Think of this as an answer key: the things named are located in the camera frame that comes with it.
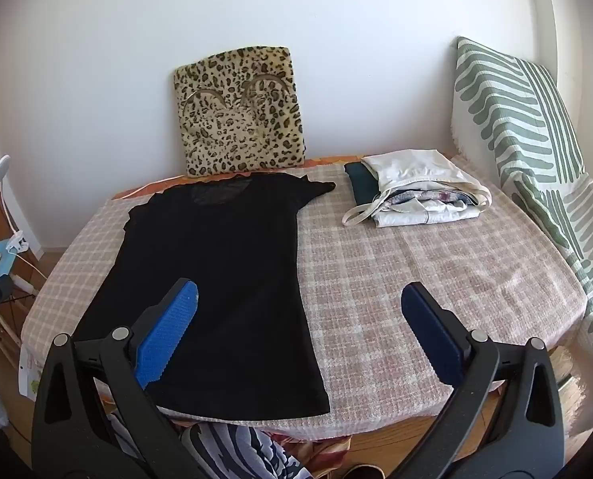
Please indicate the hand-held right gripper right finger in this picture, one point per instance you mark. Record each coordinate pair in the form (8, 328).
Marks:
(426, 329)

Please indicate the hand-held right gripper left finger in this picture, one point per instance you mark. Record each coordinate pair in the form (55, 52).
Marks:
(169, 329)

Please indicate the black t-shirt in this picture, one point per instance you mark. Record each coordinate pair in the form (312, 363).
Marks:
(216, 284)

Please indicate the white folded clothes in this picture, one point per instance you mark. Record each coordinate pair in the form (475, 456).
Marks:
(426, 214)

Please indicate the pink plaid blanket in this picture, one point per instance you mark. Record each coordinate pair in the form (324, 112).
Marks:
(401, 269)

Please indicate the zebra striped cloth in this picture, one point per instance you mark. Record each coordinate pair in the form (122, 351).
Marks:
(236, 454)

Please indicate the dark green folded cloth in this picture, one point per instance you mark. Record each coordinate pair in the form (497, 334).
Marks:
(358, 182)

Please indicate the white tote bag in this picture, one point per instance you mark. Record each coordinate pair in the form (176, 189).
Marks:
(416, 167)

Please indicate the orange floral bed sheet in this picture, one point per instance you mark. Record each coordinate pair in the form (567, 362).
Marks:
(321, 160)

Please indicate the leopard print cushion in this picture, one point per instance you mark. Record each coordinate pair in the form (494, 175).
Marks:
(236, 119)

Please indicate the green striped white cushion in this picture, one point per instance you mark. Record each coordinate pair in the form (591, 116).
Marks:
(516, 124)

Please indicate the white clip lamp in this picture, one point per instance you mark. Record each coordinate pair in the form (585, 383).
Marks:
(2, 169)

